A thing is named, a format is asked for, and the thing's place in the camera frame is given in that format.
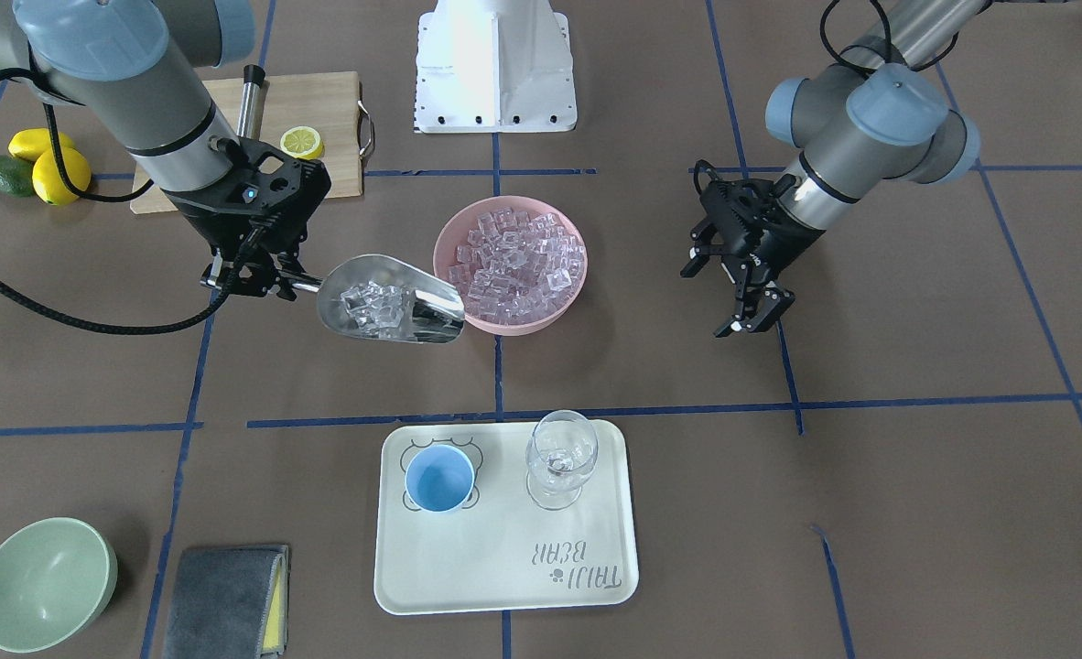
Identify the green lime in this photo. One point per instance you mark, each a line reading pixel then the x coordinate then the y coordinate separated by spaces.
pixel 16 177

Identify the stainless steel muddler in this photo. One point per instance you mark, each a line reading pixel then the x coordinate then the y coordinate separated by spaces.
pixel 251 110

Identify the pile of clear ice cubes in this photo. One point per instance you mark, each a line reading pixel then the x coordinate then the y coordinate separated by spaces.
pixel 523 261

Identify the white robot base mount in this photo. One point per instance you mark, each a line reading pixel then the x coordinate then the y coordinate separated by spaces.
pixel 494 67

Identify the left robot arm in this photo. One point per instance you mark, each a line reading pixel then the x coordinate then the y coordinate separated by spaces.
pixel 870 116

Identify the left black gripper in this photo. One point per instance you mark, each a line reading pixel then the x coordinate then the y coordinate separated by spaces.
pixel 784 241

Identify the ice cubes in scoop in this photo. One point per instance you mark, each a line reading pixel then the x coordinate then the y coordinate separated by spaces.
pixel 377 311

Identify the green ceramic bowl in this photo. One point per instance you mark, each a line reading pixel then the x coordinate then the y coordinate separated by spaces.
pixel 56 578

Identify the lemon half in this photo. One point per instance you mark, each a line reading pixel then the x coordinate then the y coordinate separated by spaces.
pixel 303 142

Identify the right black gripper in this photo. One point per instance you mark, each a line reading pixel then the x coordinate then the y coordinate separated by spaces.
pixel 204 220

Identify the folded grey cloth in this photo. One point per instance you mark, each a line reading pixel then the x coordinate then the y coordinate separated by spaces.
pixel 230 602

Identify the cream bear serving tray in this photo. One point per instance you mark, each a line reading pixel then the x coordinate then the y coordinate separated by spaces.
pixel 500 551

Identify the pink bowl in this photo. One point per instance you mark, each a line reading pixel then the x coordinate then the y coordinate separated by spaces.
pixel 523 320

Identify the stainless steel scoop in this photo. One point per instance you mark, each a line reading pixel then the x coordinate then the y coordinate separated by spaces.
pixel 438 312

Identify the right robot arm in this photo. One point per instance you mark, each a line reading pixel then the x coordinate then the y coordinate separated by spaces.
pixel 134 65

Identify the blue plastic cup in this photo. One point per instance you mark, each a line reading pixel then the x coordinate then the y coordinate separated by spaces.
pixel 439 479

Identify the clear wine glass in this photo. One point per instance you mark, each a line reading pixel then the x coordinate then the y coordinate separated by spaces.
pixel 561 456

